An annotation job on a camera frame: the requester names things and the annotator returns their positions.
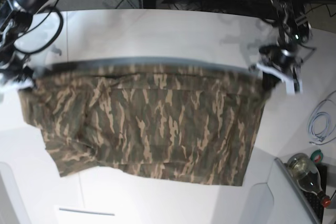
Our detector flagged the camouflage t-shirt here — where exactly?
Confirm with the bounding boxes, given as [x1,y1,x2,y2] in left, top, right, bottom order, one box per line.
[18,64,270,186]

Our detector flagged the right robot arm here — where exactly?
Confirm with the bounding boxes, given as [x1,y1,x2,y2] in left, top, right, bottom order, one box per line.
[1,0,64,81]

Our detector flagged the white coiled cable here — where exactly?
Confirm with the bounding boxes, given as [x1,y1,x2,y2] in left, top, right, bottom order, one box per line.
[307,98,336,145]

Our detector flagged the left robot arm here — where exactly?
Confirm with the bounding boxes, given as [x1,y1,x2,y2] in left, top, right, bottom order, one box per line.
[256,0,316,75]

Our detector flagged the green tape roll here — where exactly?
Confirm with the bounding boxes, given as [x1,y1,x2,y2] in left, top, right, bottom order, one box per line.
[310,150,324,164]

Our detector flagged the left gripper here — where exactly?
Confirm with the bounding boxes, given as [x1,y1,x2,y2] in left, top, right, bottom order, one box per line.
[259,45,302,73]

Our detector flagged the clear plastic bottle red cap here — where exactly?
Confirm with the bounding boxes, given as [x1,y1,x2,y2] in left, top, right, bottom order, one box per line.
[287,153,331,208]

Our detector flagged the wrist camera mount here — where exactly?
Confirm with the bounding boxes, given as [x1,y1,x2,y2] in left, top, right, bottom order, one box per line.
[249,60,303,95]
[1,67,35,95]

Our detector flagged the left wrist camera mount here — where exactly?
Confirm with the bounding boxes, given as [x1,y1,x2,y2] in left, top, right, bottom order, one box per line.
[249,60,303,95]

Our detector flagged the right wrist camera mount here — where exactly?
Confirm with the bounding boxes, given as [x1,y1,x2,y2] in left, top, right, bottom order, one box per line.
[1,67,35,95]

